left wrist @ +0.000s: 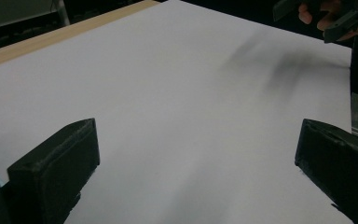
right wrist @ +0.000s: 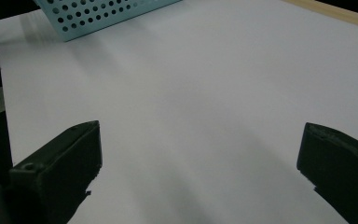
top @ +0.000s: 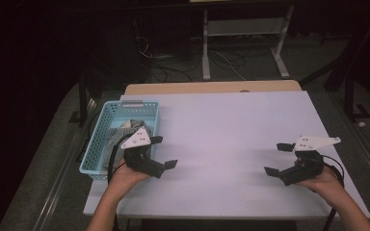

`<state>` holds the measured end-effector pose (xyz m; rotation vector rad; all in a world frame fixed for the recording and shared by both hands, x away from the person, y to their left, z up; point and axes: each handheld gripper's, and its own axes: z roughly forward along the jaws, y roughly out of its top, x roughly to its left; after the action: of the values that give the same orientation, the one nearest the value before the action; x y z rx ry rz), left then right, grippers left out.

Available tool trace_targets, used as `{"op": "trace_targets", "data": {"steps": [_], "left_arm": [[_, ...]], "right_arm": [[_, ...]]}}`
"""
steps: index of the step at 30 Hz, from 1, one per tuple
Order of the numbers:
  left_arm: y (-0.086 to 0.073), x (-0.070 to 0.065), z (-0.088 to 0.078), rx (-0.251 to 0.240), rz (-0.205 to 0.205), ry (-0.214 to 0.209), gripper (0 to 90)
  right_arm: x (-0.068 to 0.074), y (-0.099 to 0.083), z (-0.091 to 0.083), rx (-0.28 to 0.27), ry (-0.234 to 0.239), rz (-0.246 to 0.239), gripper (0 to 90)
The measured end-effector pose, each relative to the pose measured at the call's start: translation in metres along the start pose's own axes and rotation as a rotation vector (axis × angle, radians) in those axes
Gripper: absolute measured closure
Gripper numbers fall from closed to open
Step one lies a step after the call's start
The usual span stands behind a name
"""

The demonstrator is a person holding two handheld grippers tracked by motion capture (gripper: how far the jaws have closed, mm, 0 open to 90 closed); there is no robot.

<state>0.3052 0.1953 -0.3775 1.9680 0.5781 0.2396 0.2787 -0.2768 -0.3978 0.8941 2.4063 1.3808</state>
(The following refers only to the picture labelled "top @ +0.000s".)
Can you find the black metal stand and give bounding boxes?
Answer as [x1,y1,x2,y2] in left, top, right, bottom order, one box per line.
[68,71,104,128]
[343,73,370,121]

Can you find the tangle of floor cables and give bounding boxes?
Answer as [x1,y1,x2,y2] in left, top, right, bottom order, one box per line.
[136,35,249,83]

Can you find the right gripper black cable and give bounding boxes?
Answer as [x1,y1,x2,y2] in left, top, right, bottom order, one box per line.
[321,155,347,231]

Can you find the white metal stand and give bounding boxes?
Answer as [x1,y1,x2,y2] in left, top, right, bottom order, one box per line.
[201,4,295,81]

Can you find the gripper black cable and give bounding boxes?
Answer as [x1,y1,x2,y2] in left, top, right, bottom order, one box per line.
[106,134,135,186]
[321,155,347,231]

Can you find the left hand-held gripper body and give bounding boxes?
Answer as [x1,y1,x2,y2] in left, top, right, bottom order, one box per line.
[120,126,166,179]

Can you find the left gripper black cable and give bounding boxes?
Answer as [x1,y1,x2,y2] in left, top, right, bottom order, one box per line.
[106,134,135,186]

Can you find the person's left hand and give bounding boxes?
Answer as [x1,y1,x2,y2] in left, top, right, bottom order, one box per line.
[108,158,151,194]

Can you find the person's right hand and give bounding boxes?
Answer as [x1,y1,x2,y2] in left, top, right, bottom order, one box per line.
[297,166,345,194]

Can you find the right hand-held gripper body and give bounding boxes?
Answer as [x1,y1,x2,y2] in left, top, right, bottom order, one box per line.
[278,135,342,187]

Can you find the faded denim shorts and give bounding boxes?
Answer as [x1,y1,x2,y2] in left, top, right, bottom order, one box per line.
[102,118,154,169]

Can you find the light blue plastic basket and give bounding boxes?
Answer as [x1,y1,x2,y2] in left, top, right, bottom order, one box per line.
[78,99,160,181]

